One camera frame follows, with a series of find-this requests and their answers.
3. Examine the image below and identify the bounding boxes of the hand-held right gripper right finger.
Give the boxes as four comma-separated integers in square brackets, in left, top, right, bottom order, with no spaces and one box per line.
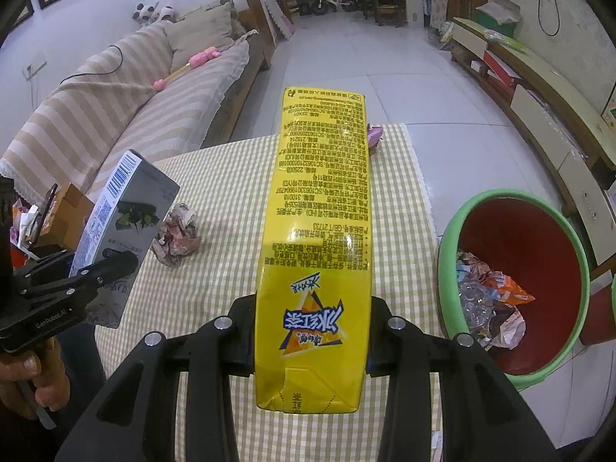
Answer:
[366,297,561,462]

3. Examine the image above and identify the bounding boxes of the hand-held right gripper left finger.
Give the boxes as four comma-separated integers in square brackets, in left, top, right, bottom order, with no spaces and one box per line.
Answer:
[74,295,257,462]

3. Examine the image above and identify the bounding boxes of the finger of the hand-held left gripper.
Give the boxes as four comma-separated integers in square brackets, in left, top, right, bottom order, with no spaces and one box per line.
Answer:
[19,251,140,311]
[14,249,77,292]

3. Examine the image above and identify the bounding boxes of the grey milk carton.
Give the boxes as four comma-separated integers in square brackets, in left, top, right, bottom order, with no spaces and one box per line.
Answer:
[70,150,181,329]

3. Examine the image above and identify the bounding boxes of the clear crushed plastic bottle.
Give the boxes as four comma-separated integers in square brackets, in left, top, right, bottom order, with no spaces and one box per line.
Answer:
[457,279,497,338]

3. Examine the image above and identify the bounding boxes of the yellow drink carton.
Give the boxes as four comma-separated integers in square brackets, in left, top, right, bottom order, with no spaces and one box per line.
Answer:
[255,87,374,415]

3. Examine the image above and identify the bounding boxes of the large green-rimmed red bin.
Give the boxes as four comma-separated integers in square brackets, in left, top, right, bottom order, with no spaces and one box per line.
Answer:
[438,191,592,392]

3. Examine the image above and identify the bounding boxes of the person's left hand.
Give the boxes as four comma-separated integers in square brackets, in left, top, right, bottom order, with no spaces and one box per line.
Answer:
[0,341,70,420]

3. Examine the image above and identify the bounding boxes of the brown cardboard box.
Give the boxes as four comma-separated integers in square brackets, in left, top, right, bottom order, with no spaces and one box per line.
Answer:
[36,182,95,252]

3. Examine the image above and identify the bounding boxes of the crumpled printed paper ball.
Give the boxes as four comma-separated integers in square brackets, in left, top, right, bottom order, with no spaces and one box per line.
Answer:
[151,203,200,268]

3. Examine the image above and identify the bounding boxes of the yellow checked tablecloth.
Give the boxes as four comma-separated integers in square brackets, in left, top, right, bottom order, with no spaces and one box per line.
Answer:
[94,122,442,462]

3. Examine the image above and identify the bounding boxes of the crumpled white wrapper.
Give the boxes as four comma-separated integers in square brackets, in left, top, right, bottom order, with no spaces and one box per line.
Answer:
[488,308,526,350]

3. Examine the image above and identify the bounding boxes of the orange snack wrapper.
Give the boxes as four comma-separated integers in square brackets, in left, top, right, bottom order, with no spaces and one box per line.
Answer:
[482,272,536,305]

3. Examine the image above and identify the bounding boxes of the striped beige sofa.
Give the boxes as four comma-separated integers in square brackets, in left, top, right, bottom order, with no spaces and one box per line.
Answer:
[0,7,271,193]

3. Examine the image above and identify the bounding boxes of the small green-rimmed red bin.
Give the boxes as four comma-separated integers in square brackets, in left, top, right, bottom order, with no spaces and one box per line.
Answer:
[579,273,616,347]

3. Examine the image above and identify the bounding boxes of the pink toy back scratcher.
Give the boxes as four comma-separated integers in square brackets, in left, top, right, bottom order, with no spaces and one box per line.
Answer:
[153,47,222,92]

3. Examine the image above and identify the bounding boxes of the beige pillow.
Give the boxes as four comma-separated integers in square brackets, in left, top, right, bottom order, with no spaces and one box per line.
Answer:
[164,0,238,71]

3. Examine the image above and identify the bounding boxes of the small framed picture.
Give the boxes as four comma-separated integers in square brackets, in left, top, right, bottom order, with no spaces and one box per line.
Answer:
[10,0,35,30]

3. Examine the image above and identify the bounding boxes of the white plush toys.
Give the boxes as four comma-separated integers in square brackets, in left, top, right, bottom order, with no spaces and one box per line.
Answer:
[132,2,177,28]

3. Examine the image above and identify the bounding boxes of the red flat box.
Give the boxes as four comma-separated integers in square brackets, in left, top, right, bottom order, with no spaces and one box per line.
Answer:
[482,50,523,85]

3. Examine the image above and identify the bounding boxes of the wooden cream tv cabinet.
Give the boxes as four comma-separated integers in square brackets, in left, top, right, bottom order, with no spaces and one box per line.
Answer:
[451,17,616,261]

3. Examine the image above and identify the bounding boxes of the long green yellow packet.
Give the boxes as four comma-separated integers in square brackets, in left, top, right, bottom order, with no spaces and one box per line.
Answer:
[483,29,531,55]

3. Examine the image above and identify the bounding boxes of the wooden chair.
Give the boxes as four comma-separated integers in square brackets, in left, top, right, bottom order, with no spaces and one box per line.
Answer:
[375,2,406,28]

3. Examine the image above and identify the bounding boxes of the white balance bike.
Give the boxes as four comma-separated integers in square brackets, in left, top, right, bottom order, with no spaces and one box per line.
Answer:
[298,0,358,16]

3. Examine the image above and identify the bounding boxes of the green box with white paper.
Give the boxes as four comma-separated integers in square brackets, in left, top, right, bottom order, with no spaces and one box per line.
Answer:
[475,0,523,28]

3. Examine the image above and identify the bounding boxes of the black cable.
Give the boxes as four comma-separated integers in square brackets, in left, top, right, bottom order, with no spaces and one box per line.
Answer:
[29,45,124,88]

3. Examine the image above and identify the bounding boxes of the grey wall cable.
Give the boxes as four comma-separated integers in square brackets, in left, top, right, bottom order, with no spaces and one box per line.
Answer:
[537,0,562,37]

